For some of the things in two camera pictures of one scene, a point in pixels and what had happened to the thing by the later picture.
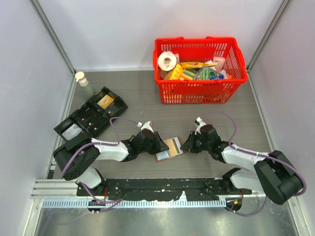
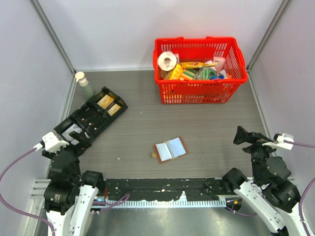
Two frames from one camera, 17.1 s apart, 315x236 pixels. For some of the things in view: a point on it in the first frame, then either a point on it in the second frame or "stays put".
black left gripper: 160,145 -> 81,145
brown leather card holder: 174,144 stays put
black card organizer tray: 91,116 stays put
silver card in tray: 72,132 stays put
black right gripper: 189,145 -> 241,135
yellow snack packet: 191,65 stays put
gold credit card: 173,145 -> 115,108
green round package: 205,73 stays put
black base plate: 163,189 stays put
